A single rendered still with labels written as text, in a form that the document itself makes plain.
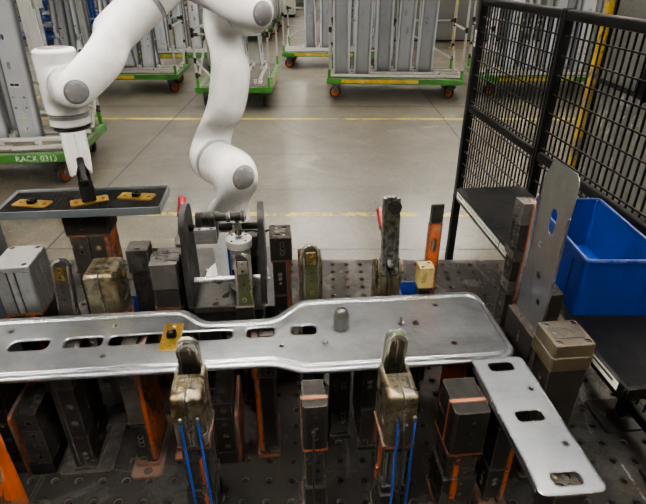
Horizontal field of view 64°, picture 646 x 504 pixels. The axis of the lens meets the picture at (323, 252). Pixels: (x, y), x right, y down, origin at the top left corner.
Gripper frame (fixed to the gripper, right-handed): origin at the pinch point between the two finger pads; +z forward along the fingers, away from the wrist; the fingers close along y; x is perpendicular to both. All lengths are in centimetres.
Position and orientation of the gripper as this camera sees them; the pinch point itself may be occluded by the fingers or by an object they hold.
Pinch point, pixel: (87, 191)
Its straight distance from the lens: 133.6
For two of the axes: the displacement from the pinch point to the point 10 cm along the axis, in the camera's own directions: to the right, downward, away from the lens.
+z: 0.0, 8.7, 4.8
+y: 4.4, 4.3, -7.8
